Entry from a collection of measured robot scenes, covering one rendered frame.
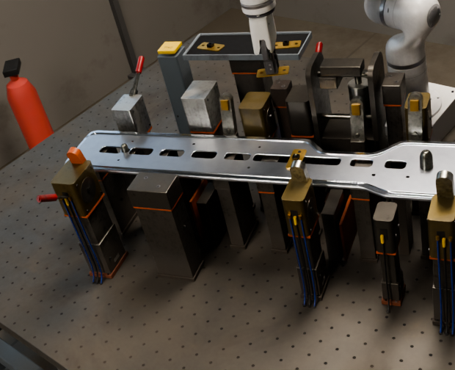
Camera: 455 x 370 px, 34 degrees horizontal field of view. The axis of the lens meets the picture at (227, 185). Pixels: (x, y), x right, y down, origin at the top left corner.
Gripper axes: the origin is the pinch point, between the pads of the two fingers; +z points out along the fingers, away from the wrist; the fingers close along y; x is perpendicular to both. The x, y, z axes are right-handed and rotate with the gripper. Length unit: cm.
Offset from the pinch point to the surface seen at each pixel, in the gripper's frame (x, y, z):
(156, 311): -39, 35, 54
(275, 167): -2.4, 11.4, 24.8
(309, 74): 8.2, -5.7, 7.8
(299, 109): 3.3, -7.6, 19.8
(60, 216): -84, -10, 54
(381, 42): 17, -239, 130
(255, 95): -9.5, -13.2, 17.2
